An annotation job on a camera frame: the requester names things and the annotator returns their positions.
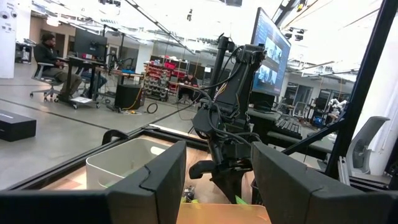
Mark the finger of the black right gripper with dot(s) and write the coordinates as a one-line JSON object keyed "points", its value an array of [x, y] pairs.
{"points": [[237, 183], [222, 183]]}

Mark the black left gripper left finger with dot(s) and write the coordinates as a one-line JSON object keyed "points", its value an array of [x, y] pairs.
{"points": [[155, 193]]}

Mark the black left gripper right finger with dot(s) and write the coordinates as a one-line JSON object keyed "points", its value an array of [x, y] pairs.
{"points": [[280, 186]]}

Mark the green Ticonderoga eraser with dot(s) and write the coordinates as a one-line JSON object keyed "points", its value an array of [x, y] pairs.
{"points": [[240, 200]]}

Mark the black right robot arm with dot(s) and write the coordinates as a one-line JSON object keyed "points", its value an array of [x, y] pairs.
{"points": [[236, 90]]}

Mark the black workstation desk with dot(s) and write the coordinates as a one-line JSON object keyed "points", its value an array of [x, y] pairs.
{"points": [[311, 143]]}

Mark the black keyboard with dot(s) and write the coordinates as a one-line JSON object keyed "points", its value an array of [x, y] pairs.
{"points": [[289, 126]]}

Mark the person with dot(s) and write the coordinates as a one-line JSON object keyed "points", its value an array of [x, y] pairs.
{"points": [[188, 82], [46, 56]]}

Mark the black cabinet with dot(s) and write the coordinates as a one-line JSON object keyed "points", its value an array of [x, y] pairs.
{"points": [[127, 96]]}

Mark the red parts bin shelf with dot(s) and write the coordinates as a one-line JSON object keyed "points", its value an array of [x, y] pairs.
{"points": [[158, 79]]}

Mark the black computer monitor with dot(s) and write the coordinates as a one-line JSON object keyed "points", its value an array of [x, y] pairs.
{"points": [[272, 53]]}

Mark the black rolling desk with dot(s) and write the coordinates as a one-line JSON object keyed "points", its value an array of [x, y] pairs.
{"points": [[81, 62]]}

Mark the black box on floor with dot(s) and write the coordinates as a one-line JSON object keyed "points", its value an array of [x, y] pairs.
{"points": [[15, 124]]}

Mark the grey office chair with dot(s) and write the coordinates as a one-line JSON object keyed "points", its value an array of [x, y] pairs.
{"points": [[43, 77]]}

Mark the black desk monitor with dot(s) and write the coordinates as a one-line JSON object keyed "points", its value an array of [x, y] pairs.
{"points": [[90, 43]]}

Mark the black frame clamp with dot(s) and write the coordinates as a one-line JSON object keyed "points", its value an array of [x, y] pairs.
{"points": [[113, 134]]}

